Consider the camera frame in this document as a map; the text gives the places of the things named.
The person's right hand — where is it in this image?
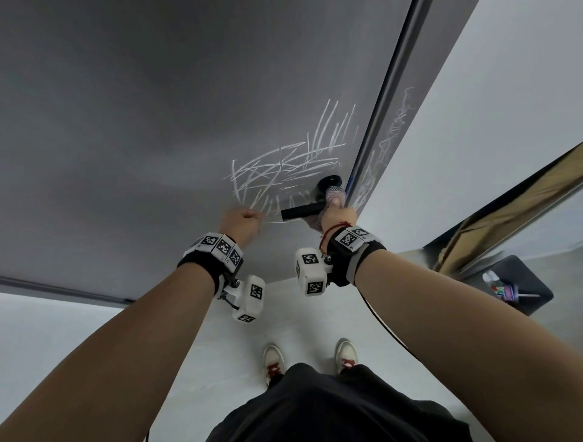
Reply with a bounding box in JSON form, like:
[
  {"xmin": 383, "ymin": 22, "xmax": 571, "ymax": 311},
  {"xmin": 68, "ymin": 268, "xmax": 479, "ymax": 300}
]
[{"xmin": 318, "ymin": 193, "xmax": 358, "ymax": 236}]

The black door handle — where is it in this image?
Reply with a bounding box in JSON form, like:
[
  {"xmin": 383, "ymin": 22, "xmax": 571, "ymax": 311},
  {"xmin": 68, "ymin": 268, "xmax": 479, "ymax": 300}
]
[{"xmin": 281, "ymin": 175, "xmax": 343, "ymax": 223}]

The grey door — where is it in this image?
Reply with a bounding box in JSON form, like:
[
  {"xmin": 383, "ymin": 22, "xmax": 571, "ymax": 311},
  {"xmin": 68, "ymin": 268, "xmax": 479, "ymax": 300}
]
[{"xmin": 0, "ymin": 0, "xmax": 413, "ymax": 306}]

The black clothing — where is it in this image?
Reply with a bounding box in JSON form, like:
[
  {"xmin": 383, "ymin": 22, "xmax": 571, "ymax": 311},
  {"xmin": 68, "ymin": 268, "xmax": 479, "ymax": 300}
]
[{"xmin": 207, "ymin": 362, "xmax": 472, "ymax": 442}]

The person's left forearm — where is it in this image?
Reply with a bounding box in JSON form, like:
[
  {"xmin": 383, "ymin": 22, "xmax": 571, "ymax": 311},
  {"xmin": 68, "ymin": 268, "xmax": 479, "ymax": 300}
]
[{"xmin": 0, "ymin": 263, "xmax": 216, "ymax": 442}]

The person's right forearm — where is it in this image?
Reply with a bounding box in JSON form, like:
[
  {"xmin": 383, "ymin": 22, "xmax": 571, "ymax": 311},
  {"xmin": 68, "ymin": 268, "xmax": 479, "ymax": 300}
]
[{"xmin": 355, "ymin": 250, "xmax": 583, "ymax": 442}]

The black white marker wristband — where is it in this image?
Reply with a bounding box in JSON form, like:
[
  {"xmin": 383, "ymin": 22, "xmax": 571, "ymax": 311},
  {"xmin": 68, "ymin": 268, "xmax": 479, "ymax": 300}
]
[
  {"xmin": 326, "ymin": 226, "xmax": 387, "ymax": 288},
  {"xmin": 177, "ymin": 232, "xmax": 245, "ymax": 297}
]

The colourful packet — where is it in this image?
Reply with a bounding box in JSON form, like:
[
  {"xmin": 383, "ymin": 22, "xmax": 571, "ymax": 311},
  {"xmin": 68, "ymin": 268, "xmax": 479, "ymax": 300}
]
[{"xmin": 482, "ymin": 270, "xmax": 518, "ymax": 305}]

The red string bracelet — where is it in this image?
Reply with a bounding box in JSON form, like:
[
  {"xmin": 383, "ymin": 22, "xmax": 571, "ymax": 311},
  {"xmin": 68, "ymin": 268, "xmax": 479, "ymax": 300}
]
[{"xmin": 318, "ymin": 222, "xmax": 352, "ymax": 254}]

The black bin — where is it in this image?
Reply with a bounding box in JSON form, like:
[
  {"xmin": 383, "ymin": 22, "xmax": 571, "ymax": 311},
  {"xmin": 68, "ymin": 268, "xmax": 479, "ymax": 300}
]
[{"xmin": 460, "ymin": 254, "xmax": 554, "ymax": 318}]

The grey cleaning cloth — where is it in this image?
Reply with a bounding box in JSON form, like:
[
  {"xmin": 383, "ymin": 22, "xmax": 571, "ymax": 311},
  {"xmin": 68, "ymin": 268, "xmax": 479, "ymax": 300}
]
[{"xmin": 309, "ymin": 184, "xmax": 343, "ymax": 231}]

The person's left hand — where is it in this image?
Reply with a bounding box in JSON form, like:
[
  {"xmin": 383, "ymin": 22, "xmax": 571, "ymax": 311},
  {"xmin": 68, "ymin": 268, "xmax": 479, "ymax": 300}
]
[{"xmin": 220, "ymin": 207, "xmax": 265, "ymax": 249}]

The wooden table with black frame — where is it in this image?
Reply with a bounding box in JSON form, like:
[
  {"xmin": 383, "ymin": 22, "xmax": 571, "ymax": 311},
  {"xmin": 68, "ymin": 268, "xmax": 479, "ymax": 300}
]
[{"xmin": 423, "ymin": 141, "xmax": 583, "ymax": 274}]

